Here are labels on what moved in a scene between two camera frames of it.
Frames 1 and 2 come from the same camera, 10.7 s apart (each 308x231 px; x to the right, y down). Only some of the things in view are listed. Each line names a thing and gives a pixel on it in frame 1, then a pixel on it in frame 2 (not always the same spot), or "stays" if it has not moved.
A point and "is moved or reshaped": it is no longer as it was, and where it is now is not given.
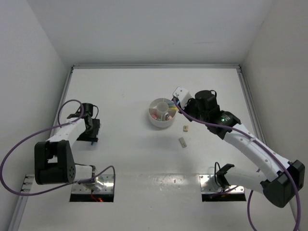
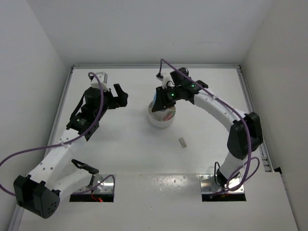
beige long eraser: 183,143 stays
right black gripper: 190,101 to 161,101
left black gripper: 92,136 to 116,101
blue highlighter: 172,103 is moved or reshaped
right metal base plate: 208,185 stays
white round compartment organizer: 160,114 stays
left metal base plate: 103,184 stays
